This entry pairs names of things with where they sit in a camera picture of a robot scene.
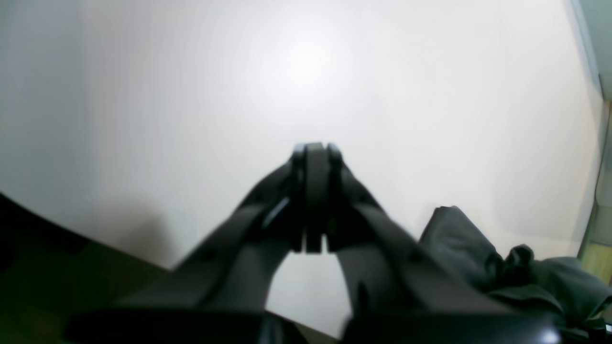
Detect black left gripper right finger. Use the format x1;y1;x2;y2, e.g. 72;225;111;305
316;143;560;344

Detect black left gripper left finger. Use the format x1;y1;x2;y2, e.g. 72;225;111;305
64;144;306;344

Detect dark grey t-shirt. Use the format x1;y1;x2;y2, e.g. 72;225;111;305
419;206;611;334

